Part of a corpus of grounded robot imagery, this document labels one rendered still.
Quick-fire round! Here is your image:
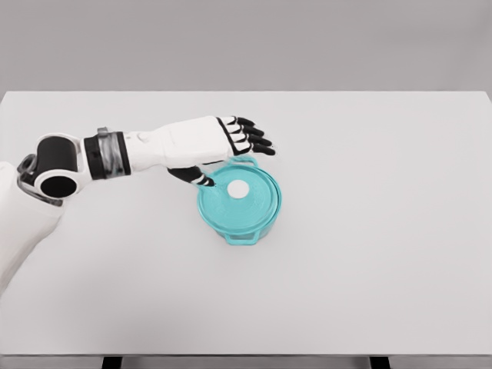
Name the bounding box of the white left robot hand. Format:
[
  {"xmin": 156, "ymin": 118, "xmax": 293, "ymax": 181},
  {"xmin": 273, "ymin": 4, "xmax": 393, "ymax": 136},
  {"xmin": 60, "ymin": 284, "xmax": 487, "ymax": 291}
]
[{"xmin": 161, "ymin": 115, "xmax": 277, "ymax": 189}]

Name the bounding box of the teal lid with white knob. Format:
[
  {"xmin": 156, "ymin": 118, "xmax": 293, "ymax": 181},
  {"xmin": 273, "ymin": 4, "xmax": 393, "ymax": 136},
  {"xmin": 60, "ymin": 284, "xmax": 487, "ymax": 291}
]
[{"xmin": 196, "ymin": 160, "xmax": 281, "ymax": 233}]

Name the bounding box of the teal pot with handles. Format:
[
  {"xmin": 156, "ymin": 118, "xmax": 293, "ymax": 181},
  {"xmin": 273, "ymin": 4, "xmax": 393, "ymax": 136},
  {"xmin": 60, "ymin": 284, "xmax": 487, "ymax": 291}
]
[{"xmin": 197, "ymin": 155, "xmax": 284, "ymax": 247}]

